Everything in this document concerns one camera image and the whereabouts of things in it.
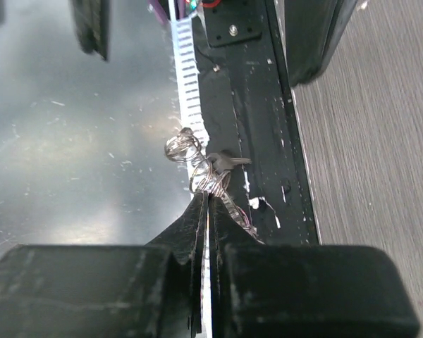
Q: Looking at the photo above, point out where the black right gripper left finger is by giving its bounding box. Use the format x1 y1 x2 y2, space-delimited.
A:
0 193 209 337

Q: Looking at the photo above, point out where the white slotted cable duct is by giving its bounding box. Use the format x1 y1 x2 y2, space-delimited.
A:
171 18 212 337

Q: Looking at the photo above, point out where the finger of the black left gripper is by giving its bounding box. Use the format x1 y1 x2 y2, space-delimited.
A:
70 0 110 61

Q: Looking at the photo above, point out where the silver key black head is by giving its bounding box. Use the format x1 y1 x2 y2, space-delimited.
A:
207 151 252 174

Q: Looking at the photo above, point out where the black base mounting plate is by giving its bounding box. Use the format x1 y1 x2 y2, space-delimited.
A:
193 1 319 245

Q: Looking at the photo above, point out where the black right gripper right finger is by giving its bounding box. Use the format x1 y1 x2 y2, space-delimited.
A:
209 197 419 337

